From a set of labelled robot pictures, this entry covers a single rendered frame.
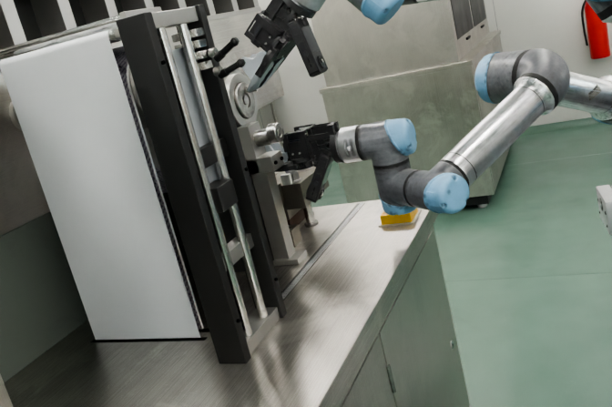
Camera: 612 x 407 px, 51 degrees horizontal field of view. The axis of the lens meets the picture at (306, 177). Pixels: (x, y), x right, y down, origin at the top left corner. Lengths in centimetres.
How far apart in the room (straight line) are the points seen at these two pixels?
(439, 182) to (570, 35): 457
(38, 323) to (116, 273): 21
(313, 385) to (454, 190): 47
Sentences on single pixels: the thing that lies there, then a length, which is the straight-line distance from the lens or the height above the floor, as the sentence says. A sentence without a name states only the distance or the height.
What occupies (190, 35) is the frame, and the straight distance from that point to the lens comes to 103.
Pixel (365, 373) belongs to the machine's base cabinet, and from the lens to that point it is 113.
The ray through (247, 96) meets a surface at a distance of 136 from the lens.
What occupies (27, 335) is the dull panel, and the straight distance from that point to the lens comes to 133.
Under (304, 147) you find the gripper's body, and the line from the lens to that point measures 136.
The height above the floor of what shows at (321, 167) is 108.
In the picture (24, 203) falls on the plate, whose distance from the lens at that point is 133.
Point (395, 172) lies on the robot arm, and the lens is 131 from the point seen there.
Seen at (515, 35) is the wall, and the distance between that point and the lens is 573.
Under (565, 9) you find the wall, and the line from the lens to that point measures 570.
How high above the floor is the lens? 138
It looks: 13 degrees down
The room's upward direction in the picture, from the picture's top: 14 degrees counter-clockwise
